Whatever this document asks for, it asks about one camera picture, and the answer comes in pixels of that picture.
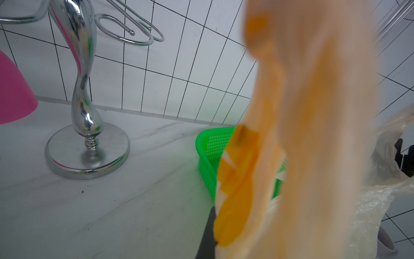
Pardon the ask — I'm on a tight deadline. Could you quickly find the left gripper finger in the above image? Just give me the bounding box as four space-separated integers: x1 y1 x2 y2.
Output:
195 207 216 259

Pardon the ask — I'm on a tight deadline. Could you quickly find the plain beige plastic bag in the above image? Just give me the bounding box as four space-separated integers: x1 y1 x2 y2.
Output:
213 1 414 259

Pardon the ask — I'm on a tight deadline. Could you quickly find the green plastic basket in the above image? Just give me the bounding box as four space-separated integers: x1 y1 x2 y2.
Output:
194 126 287 203

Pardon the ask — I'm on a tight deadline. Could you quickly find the silver metal glass rack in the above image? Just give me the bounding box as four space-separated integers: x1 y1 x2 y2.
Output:
1 1 165 180

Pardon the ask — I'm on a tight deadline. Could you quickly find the purple mug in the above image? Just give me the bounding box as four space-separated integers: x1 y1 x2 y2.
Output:
376 227 396 259

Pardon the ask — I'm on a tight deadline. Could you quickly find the pink plastic wine glass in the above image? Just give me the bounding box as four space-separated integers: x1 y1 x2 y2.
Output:
0 52 38 124

